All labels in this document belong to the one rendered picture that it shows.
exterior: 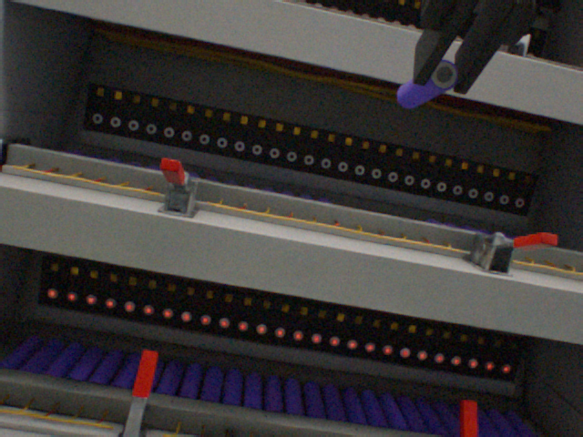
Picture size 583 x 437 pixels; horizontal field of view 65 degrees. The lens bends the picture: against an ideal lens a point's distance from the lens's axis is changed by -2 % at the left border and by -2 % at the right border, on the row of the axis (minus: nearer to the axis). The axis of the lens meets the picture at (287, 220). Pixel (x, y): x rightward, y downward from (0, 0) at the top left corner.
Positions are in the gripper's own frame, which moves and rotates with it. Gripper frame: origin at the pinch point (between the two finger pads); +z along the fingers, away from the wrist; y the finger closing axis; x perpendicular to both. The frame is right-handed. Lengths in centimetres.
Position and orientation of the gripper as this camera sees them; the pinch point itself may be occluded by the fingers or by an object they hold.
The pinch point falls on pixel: (465, 29)
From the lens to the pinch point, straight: 28.4
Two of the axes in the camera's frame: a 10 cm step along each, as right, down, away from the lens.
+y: -9.8, -1.9, -0.3
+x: -1.6, 9.2, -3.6
